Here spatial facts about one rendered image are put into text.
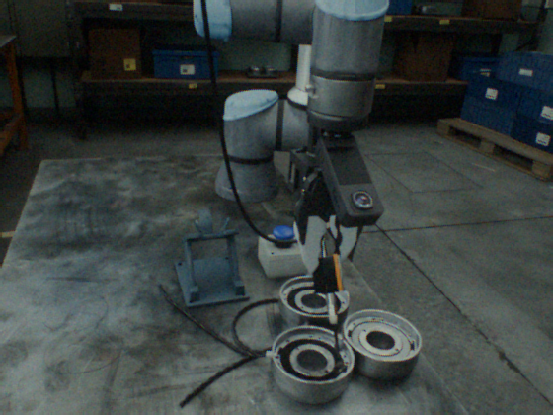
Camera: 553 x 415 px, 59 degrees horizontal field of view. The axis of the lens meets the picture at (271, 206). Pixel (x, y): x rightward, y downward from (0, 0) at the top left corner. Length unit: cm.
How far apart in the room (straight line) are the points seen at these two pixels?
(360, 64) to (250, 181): 61
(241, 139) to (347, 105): 55
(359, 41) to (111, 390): 50
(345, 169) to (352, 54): 12
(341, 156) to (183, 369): 34
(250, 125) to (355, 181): 55
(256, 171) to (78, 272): 44
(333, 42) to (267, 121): 55
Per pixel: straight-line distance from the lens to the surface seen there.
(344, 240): 64
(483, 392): 197
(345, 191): 54
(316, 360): 69
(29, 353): 75
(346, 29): 54
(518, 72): 453
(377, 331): 73
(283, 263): 85
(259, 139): 108
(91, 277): 88
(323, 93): 56
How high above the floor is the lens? 128
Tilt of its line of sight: 26 degrees down
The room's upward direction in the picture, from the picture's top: 4 degrees clockwise
